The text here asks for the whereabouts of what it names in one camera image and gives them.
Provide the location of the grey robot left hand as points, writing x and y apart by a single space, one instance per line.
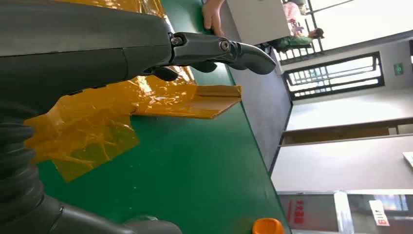
80 42

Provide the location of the orange detergent bottle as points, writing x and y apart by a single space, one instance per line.
267 227

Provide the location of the white panel board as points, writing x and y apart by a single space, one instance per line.
256 19

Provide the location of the person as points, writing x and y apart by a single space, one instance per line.
293 16
295 41

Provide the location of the yellow film wrapped cardboard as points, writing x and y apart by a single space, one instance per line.
96 129

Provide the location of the black framed window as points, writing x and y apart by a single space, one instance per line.
335 76

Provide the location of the green table mat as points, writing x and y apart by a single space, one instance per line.
193 168

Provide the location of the green exit sign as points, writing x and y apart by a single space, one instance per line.
398 69

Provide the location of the white sign red letters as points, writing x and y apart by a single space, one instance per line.
379 213

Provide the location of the wooden wall ledge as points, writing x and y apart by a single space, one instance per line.
338 132

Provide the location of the red lettered wall sign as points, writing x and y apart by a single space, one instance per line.
296 211

